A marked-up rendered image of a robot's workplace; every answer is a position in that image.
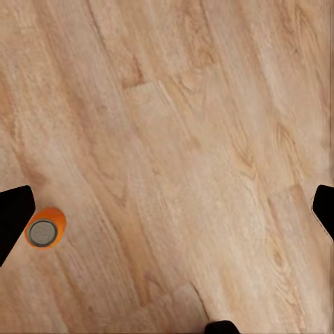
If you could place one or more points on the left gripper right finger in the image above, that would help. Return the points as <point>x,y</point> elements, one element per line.
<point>323,206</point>

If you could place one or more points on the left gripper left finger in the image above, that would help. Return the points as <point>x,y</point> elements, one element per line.
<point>16,209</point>

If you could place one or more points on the can of soda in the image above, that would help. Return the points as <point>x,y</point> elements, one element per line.
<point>44,230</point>

